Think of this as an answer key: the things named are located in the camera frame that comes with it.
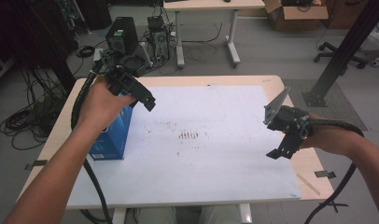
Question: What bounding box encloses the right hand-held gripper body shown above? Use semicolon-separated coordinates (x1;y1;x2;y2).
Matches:
263;86;315;141

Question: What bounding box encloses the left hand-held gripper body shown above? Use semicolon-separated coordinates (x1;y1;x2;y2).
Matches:
95;41;155;96

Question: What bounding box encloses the blue cardboard box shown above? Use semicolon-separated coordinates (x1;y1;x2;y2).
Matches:
88;92;134;161

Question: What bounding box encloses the person's left hand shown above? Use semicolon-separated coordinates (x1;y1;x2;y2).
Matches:
74;76;137;134

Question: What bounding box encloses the person's right hand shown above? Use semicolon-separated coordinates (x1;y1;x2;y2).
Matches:
299;112;358;157

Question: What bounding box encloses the light wooden table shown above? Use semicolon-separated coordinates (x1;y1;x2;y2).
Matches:
17;75;335;213

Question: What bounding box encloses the small white power device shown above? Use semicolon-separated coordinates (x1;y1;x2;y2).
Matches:
92;48;105;63

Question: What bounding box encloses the large black computer tower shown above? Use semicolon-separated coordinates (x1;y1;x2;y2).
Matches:
105;16;139;58

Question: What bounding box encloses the thin wooden stick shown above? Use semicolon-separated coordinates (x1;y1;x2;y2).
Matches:
296;173;321;197

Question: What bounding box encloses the black tape strip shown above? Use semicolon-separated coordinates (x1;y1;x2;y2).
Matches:
24;159;49;172
314;170;337;180

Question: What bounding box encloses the small black computer tower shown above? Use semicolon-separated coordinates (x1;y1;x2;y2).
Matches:
147;15;172;63

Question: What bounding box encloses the black tape cross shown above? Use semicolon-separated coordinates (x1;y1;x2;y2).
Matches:
318;200;349;214

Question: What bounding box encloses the black office chair base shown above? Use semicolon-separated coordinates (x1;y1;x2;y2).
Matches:
313;41;370;70

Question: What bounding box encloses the white table mat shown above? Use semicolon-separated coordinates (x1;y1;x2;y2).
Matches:
66;85;302;209

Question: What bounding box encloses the black metal stand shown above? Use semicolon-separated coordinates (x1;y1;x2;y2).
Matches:
302;0;379;108

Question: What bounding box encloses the white-legged wooden desk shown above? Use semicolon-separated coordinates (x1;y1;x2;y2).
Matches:
162;0;266;69

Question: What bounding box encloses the open brown cardboard box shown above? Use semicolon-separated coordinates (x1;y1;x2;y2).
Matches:
263;0;330;32

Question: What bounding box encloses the coiled black cable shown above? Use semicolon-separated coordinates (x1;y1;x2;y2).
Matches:
75;45;96;59

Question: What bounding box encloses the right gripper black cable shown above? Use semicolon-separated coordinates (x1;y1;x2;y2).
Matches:
303;119;365;224

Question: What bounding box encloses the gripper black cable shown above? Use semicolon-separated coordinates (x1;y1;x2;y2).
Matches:
70;63;113;224
303;119;365;224

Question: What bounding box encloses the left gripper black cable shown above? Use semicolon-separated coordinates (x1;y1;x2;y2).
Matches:
70;63;113;224

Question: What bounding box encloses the tangle of black floor cables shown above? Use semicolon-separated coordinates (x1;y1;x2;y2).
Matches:
0;66;74;151

